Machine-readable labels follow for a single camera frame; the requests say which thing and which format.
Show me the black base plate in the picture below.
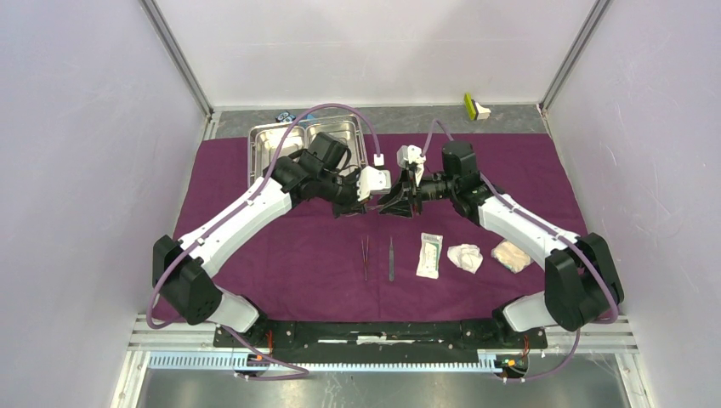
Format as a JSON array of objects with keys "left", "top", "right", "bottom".
[{"left": 244, "top": 319, "right": 548, "bottom": 364}]

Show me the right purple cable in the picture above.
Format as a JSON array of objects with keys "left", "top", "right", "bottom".
[{"left": 420, "top": 119, "right": 621, "bottom": 384}]

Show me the aluminium frame rail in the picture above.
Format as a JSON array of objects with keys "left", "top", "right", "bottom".
[{"left": 111, "top": 314, "right": 656, "bottom": 407}]

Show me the purple cloth wrap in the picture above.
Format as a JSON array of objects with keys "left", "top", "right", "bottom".
[{"left": 173, "top": 133, "right": 588, "bottom": 322}]

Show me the steel scalpel handle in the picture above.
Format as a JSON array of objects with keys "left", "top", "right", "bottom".
[
  {"left": 389, "top": 236, "right": 395, "bottom": 282},
  {"left": 361, "top": 235, "right": 370, "bottom": 281}
]

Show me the yellow green white object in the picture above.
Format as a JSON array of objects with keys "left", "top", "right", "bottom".
[{"left": 463, "top": 93, "right": 491, "bottom": 122}]

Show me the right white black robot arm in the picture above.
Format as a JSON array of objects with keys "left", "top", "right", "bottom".
[{"left": 379, "top": 140, "right": 624, "bottom": 347}]

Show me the metal instrument tray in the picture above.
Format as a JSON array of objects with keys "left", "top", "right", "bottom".
[{"left": 247, "top": 114, "right": 368, "bottom": 185}]

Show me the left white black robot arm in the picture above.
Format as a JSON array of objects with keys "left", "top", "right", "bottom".
[{"left": 151, "top": 133, "right": 361, "bottom": 347}]

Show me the white gauze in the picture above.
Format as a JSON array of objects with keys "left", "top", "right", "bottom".
[{"left": 446, "top": 244, "right": 484, "bottom": 274}]

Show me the beige gauze roll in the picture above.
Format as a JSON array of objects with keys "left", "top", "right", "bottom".
[{"left": 491, "top": 240, "right": 532, "bottom": 274}]

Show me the white sterile packet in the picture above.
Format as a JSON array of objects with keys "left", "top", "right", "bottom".
[{"left": 416, "top": 233, "right": 443, "bottom": 280}]

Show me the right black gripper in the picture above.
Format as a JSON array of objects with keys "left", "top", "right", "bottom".
[{"left": 378, "top": 167, "right": 457, "bottom": 219}]

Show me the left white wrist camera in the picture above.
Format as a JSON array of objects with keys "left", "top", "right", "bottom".
[{"left": 356, "top": 153, "right": 392, "bottom": 202}]

